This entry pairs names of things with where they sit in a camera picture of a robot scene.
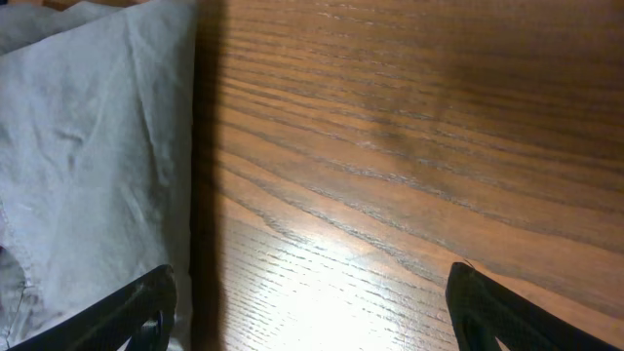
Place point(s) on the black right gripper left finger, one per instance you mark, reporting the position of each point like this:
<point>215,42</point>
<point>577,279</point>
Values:
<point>140,317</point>

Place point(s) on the grey shorts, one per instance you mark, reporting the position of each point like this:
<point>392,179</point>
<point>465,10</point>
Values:
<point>96,136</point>

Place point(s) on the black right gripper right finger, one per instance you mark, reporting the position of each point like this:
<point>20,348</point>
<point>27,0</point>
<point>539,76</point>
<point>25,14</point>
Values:
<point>486,316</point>

